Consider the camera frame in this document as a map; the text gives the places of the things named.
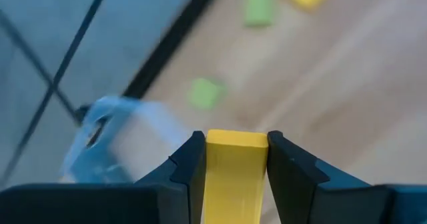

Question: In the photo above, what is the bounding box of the green half-cylinder block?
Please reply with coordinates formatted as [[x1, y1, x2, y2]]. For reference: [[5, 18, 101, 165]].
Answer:
[[243, 0, 276, 28]]

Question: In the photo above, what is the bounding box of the green cube block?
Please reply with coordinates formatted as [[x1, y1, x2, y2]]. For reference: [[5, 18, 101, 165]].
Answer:
[[188, 77, 226, 111]]

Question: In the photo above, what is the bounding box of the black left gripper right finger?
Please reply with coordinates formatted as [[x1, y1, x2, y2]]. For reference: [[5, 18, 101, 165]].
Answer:
[[266, 131, 427, 224]]

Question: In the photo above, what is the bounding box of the black aluminium table frame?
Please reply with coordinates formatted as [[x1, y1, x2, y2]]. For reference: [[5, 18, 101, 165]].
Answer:
[[121, 0, 223, 100]]

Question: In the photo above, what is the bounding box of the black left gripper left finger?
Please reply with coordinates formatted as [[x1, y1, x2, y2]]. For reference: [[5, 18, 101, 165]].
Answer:
[[0, 131, 207, 224]]

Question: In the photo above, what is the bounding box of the clear plastic bin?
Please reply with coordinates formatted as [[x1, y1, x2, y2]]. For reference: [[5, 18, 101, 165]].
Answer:
[[59, 95, 193, 185]]

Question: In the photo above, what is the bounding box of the yellow plank block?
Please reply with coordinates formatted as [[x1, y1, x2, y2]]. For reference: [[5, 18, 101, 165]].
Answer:
[[202, 129, 270, 224]]

